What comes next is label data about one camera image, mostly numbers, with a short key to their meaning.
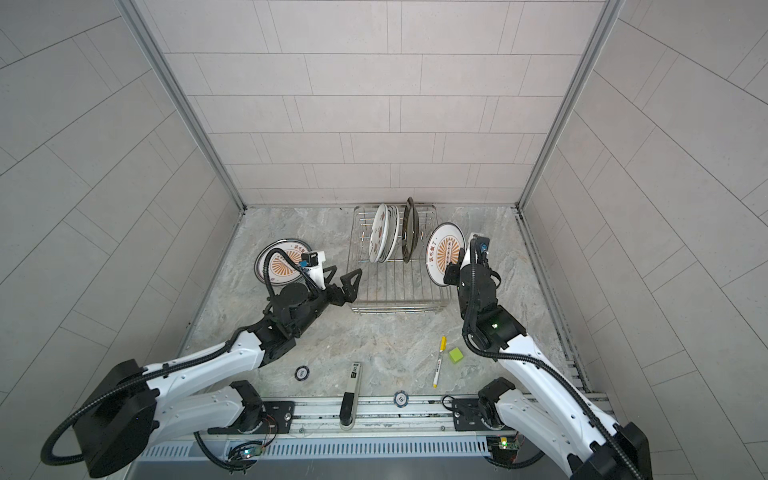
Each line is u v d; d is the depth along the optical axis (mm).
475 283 492
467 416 709
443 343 826
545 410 450
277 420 704
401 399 739
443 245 808
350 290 678
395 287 936
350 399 698
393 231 889
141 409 389
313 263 653
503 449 680
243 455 645
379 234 968
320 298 606
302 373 780
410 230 1011
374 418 724
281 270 958
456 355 789
